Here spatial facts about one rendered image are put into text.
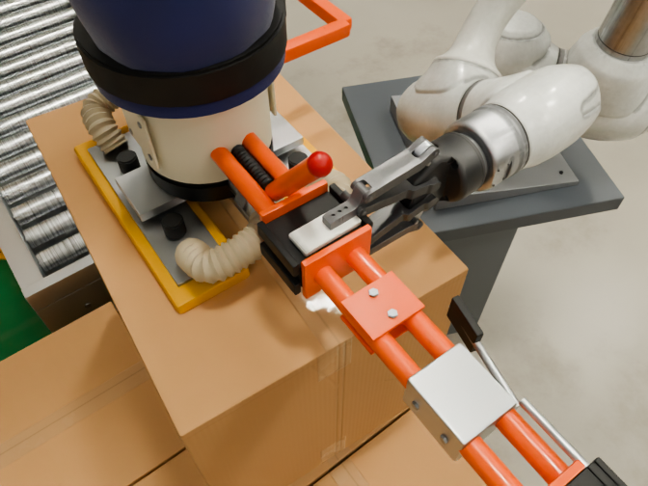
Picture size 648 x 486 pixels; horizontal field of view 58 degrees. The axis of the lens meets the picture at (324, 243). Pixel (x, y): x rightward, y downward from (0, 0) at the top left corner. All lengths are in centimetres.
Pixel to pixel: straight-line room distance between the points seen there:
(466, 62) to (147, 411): 89
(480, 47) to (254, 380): 54
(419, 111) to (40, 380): 95
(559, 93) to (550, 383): 133
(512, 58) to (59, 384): 112
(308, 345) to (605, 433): 138
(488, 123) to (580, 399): 139
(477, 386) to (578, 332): 157
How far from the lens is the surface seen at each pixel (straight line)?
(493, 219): 125
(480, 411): 51
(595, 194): 138
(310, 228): 58
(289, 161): 80
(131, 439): 125
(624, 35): 119
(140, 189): 80
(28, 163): 181
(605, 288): 221
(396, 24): 318
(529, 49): 121
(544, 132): 72
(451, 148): 65
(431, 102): 83
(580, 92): 77
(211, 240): 75
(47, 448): 130
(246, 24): 60
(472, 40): 88
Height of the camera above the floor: 168
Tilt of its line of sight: 53 degrees down
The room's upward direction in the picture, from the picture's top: straight up
